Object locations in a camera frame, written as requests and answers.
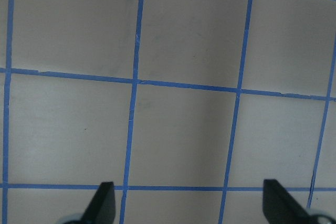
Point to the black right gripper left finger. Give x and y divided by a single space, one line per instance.
101 208

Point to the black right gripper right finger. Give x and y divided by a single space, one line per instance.
280 207

